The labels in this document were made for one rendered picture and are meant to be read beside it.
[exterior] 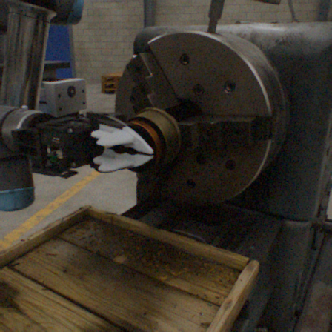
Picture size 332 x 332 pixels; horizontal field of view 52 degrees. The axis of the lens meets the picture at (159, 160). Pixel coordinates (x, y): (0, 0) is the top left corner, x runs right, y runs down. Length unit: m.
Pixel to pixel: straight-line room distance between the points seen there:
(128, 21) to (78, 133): 11.05
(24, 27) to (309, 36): 0.53
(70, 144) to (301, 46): 0.45
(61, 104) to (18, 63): 0.26
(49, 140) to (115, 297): 0.24
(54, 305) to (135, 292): 0.11
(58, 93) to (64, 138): 0.50
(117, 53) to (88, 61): 1.10
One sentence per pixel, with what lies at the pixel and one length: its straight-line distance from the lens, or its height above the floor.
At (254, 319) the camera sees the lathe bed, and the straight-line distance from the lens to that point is 0.76.
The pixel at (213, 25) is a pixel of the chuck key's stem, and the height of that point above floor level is 1.25.
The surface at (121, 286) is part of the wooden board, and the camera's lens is 0.53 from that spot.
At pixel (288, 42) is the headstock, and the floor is 1.22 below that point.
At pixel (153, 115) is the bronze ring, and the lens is 0.50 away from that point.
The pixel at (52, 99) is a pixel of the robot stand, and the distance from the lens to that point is 0.95.
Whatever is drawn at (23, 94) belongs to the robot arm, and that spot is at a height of 1.12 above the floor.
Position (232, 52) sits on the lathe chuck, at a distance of 0.56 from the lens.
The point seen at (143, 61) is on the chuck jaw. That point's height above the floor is 1.19.
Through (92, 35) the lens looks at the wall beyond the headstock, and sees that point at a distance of 12.02.
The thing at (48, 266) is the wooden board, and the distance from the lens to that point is 0.59.
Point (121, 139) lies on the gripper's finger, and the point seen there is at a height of 1.10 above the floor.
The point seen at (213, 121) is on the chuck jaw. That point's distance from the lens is 0.52.
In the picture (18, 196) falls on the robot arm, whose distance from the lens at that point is 0.67.
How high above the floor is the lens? 1.22
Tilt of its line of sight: 20 degrees down
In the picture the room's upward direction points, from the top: straight up
